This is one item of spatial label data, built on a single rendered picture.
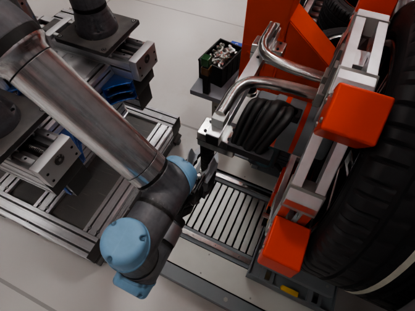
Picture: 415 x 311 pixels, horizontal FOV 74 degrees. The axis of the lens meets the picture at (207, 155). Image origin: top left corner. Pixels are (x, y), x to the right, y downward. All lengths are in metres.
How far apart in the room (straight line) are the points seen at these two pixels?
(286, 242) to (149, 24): 2.43
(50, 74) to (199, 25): 2.32
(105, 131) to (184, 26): 2.29
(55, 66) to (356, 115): 0.42
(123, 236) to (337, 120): 0.35
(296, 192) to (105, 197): 1.03
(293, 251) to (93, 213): 1.02
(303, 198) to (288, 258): 0.12
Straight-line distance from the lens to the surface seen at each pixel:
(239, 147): 0.55
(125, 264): 0.46
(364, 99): 0.43
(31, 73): 0.45
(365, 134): 0.43
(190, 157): 0.67
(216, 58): 1.41
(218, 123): 0.56
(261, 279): 1.29
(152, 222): 0.48
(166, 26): 2.71
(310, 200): 0.53
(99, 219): 1.36
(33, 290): 1.65
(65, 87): 0.45
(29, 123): 0.94
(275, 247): 0.58
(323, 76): 0.67
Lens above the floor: 1.43
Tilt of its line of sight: 57 degrees down
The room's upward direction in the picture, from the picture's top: straight up
